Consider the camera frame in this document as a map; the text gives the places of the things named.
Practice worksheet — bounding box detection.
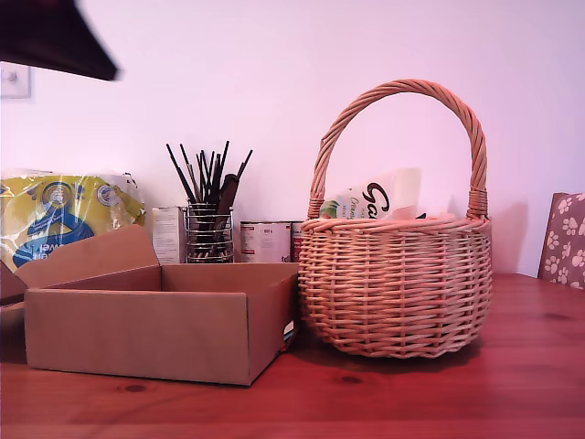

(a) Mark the paw print chair back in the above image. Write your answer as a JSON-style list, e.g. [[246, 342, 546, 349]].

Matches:
[[537, 190, 585, 290]]

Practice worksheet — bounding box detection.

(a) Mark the white wall light switch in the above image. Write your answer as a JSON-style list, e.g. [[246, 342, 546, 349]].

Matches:
[[0, 62, 34, 100]]

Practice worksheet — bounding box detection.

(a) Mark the wire utensil holder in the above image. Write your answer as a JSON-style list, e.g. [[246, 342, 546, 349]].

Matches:
[[184, 202, 236, 264]]

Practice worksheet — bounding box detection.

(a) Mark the yellow blue kitchen towel pack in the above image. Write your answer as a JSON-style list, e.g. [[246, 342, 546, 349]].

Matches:
[[0, 170, 147, 272]]

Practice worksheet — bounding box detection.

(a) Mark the tin can white label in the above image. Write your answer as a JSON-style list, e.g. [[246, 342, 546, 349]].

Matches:
[[239, 220, 293, 264]]

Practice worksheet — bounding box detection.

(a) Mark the woven wicker basket with handle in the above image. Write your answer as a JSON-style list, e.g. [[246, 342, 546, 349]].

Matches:
[[296, 79, 495, 359]]

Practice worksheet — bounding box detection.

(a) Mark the tin can red label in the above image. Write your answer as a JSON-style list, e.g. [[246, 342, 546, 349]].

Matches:
[[290, 220, 304, 263]]

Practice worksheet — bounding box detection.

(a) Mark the white carton box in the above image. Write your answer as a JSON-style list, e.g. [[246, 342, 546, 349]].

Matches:
[[151, 206, 188, 265]]

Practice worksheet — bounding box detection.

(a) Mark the white green egg bag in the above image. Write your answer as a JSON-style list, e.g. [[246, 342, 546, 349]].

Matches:
[[319, 166, 423, 222]]

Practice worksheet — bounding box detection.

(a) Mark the thin black stick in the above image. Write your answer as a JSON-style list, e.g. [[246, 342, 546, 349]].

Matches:
[[234, 148, 254, 180], [165, 143, 197, 206], [178, 144, 203, 204], [214, 139, 230, 198]]

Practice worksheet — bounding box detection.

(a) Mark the open brown cardboard box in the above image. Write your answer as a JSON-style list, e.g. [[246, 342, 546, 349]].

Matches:
[[15, 223, 302, 388]]

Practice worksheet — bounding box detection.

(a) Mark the brown handled tool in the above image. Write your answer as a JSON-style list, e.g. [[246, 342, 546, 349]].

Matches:
[[212, 172, 240, 232]]

